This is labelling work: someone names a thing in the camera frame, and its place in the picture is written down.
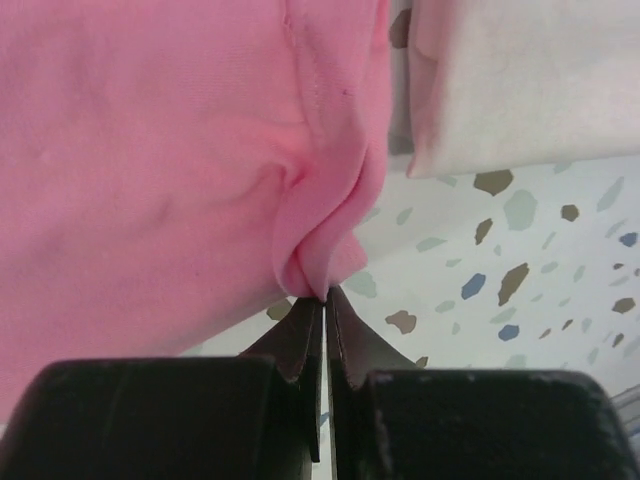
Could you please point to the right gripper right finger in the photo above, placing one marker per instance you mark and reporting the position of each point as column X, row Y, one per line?
column 392, row 419

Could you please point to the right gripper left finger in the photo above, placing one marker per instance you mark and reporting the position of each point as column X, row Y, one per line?
column 251, row 416

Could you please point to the pink t shirt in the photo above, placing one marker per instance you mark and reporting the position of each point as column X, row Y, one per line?
column 169, row 168

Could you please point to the folded white t shirt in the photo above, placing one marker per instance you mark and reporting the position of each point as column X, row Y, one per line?
column 501, row 84

